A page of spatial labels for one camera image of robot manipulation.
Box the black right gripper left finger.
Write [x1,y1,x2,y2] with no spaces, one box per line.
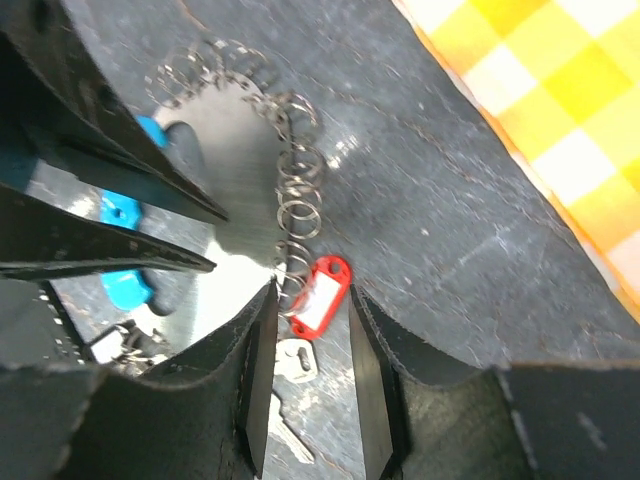
[139,282,277,479]

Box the metal key organizer blue handle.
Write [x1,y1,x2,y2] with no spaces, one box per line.
[89,38,326,366]

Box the orange white checkered cloth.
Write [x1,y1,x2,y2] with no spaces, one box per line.
[397,1,639,315]

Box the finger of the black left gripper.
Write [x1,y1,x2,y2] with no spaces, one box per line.
[1,1,228,223]
[1,184,216,280]

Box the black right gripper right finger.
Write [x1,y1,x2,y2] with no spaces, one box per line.
[349,285,495,479]

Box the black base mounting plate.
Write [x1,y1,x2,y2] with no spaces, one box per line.
[1,279,98,371]

